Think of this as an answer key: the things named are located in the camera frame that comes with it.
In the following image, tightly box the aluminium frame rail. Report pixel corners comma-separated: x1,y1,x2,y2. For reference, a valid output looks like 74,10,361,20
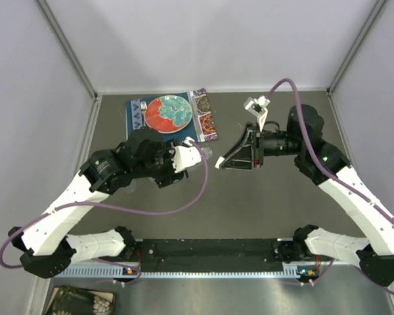
39,238,394,267

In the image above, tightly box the grey slotted cable duct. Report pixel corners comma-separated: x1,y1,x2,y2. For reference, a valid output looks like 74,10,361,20
55,264,318,279

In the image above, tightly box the white bottle cap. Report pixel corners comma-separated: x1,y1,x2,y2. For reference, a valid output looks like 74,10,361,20
215,156,225,169

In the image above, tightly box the clear bottle orange base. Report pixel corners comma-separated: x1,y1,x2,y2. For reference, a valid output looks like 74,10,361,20
187,146,213,171

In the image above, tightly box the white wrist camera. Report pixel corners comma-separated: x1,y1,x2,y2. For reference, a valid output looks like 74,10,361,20
244,96,271,130
171,136,202,173

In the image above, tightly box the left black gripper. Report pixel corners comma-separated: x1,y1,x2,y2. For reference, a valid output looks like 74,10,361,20
135,139,189,188

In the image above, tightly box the floral patterned box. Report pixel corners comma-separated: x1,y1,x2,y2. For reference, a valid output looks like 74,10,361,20
44,285,116,315

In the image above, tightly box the silver knife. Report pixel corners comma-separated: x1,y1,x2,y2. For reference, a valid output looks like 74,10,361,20
189,91,202,141

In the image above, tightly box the colourful mandala napkin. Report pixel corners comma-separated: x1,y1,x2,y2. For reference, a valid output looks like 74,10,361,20
187,88,218,142

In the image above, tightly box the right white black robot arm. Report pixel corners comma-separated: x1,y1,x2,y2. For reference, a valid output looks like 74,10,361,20
215,104,394,287

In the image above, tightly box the silver fork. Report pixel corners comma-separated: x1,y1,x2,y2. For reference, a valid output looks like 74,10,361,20
141,101,147,127

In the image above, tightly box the blue patterned placemat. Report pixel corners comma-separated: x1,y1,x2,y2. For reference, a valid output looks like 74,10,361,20
125,93,198,142

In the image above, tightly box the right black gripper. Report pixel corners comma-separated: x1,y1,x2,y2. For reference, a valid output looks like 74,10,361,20
221,122,304,171

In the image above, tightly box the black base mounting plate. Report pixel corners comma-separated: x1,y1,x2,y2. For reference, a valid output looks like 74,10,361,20
137,239,317,272

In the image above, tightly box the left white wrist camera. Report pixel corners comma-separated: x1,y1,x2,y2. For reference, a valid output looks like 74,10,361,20
171,136,202,173

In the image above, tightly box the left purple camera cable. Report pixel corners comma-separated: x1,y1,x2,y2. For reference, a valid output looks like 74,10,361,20
0,140,209,285

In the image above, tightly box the red teal patterned plate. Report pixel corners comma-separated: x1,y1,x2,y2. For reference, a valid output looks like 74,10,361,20
144,95,192,134

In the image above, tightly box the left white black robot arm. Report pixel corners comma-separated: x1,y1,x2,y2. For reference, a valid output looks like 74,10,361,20
9,128,201,279

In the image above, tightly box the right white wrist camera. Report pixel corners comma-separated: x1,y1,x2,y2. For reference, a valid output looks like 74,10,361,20
244,96,271,130

